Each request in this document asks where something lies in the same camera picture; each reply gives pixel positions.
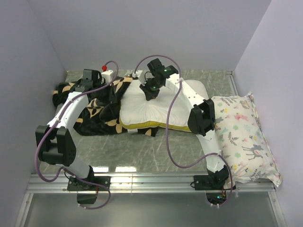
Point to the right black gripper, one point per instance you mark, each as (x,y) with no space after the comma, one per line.
(149,94)

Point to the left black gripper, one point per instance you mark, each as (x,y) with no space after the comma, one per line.
(111,97)

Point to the black floral pillowcase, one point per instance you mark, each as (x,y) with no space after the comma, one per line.
(98,118)

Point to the white pillow yellow edge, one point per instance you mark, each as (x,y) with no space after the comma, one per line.
(138,113)

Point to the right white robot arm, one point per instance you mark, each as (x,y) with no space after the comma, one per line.
(201,121)

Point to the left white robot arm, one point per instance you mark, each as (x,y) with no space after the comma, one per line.
(55,145)

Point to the patterned white pillow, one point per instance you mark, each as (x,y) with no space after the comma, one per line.
(242,141)

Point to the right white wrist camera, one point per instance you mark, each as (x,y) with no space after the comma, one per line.
(140,75)

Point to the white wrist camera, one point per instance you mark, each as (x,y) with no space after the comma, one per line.
(106,74)
(140,75)

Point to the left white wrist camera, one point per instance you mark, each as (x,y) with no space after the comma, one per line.
(106,74)

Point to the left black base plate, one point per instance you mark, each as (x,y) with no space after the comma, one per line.
(101,183)

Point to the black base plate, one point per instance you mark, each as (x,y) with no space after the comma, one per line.
(201,183)
(101,183)

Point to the aluminium mounting rail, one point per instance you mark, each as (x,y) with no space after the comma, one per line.
(150,200)

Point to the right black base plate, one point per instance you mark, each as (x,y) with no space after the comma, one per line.
(201,183)

